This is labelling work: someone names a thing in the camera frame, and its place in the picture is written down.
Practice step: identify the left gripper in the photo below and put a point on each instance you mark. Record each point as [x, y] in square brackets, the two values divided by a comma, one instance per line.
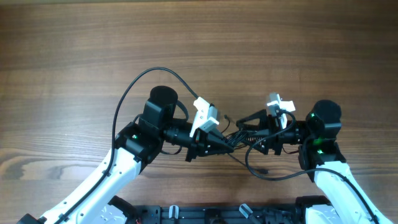
[193, 145]

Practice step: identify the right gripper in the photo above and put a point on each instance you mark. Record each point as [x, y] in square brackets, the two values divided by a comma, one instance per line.
[274, 137]

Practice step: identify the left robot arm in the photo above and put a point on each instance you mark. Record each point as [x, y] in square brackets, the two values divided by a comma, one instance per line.
[135, 147]

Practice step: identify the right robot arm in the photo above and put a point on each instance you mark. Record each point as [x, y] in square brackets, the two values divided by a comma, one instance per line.
[319, 156]

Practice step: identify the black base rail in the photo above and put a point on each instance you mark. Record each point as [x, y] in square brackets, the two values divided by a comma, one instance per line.
[146, 214]

